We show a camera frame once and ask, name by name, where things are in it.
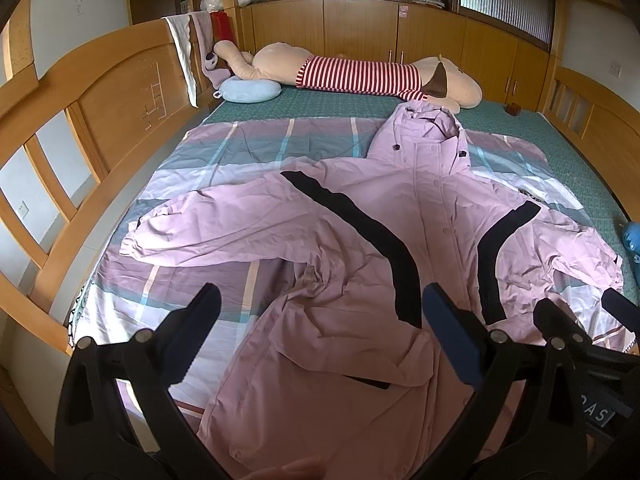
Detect pink jacket with black stripes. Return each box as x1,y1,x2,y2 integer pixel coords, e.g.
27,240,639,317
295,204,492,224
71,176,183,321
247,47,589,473
120,101,624,479

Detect person's hand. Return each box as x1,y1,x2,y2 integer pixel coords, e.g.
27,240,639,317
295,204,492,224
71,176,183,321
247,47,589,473
244,457,326,480

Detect blue plush toy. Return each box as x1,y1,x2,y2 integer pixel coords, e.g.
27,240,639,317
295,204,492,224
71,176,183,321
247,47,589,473
622,222,640,263

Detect plaid pink grey bedsheet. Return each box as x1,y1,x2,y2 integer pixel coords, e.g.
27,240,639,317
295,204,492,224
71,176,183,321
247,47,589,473
74,103,634,450

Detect wooden bed footboard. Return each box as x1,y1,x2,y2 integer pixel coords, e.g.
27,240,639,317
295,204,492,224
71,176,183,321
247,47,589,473
542,66,640,221

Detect green bed mat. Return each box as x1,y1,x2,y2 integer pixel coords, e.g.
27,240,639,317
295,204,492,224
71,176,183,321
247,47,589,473
196,88,639,299

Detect small brown object on bed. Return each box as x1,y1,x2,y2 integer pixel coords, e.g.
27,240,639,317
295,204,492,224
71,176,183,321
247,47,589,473
504,103,521,116

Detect large plush doll striped shirt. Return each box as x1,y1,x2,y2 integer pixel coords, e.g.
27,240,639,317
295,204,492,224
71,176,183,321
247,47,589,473
213,40,483,114

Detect light blue small pillow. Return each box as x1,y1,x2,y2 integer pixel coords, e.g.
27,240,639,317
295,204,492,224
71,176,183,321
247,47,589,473
214,76,282,104

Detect white towel on headboard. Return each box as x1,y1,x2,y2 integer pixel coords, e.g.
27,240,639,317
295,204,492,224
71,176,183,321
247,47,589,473
164,14,198,108

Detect red cloth on headboard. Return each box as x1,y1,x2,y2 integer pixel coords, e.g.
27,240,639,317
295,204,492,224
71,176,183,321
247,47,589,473
209,11,234,42

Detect pink plush toy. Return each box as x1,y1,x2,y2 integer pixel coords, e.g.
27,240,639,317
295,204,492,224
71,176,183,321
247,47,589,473
190,11,231,90

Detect wooden wall cabinets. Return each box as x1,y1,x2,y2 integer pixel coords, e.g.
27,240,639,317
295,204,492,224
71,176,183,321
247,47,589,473
235,0,550,110

